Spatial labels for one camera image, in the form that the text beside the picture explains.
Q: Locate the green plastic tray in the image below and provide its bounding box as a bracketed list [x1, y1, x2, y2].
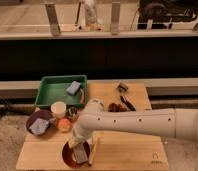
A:
[35, 75, 87, 108]

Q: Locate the small metal can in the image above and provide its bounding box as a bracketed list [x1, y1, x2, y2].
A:
[66, 106, 78, 121]

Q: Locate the red bowl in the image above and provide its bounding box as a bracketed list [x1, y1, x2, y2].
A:
[62, 141, 90, 168]

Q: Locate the brown crumbly pile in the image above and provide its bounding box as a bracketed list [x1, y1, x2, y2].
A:
[108, 103, 127, 112]

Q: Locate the white cup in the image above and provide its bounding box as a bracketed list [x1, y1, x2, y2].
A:
[51, 101, 66, 118]

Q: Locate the orange carrot in tray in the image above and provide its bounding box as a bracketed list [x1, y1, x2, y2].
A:
[80, 89, 85, 103]

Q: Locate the orange peach fruit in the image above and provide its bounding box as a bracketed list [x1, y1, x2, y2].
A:
[57, 118, 72, 133]

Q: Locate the grey sponge in bowl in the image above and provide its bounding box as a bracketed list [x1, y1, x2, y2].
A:
[29, 118, 49, 135]

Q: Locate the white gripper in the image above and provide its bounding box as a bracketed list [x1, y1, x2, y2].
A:
[68, 129, 87, 148]

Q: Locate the dark purple bowl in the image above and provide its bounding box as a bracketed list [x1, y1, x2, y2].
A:
[26, 110, 56, 135]

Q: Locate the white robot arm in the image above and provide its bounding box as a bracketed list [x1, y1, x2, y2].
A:
[69, 98, 198, 171]

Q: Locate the small dark cylinder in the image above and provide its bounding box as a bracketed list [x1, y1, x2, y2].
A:
[117, 83, 128, 92]

